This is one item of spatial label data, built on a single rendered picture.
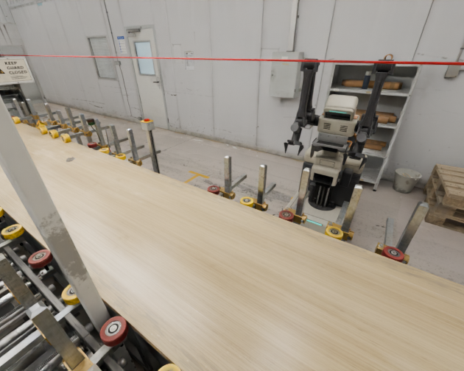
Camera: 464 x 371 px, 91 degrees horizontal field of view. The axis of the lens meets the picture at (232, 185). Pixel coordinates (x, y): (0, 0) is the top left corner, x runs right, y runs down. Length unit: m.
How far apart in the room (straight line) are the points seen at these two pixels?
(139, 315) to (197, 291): 0.21
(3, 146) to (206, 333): 0.73
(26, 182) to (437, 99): 3.79
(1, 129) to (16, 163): 0.08
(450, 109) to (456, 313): 2.96
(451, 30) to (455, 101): 0.75
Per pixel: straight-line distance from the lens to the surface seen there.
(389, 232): 1.53
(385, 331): 1.00
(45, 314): 0.79
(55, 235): 0.78
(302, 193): 1.30
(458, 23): 3.75
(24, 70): 4.74
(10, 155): 0.68
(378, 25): 3.75
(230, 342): 0.86
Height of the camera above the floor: 1.68
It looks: 31 degrees down
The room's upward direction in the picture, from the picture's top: straight up
